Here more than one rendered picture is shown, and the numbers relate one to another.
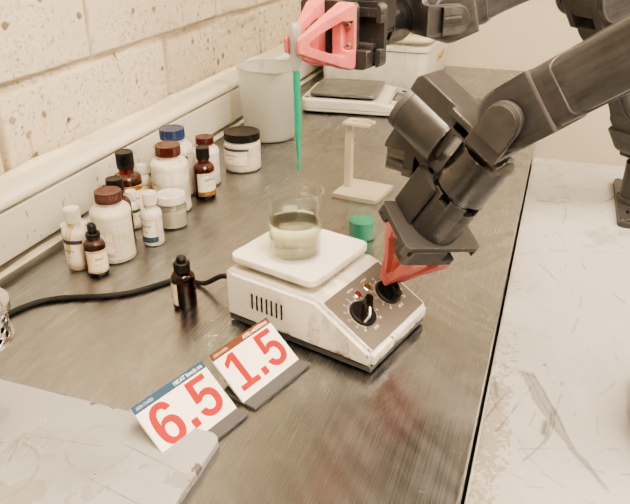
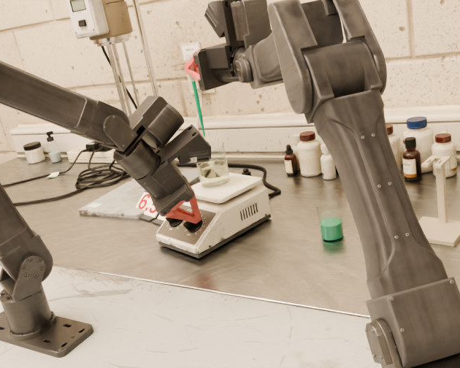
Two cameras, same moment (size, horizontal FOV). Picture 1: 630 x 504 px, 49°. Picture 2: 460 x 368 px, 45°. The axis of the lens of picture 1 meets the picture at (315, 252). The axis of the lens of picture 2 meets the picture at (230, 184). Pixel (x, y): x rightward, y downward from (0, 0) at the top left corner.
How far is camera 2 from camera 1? 1.40 m
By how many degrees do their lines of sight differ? 95
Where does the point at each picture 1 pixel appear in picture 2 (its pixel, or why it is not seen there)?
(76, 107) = (389, 87)
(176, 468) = (125, 210)
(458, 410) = (115, 268)
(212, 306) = not seen: hidden behind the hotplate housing
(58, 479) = (135, 195)
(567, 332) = (158, 312)
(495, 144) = not seen: hidden behind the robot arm
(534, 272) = (250, 311)
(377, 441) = (112, 248)
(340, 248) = (215, 193)
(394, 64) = not seen: outside the picture
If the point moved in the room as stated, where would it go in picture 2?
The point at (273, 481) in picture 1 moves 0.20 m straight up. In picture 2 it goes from (109, 230) to (85, 143)
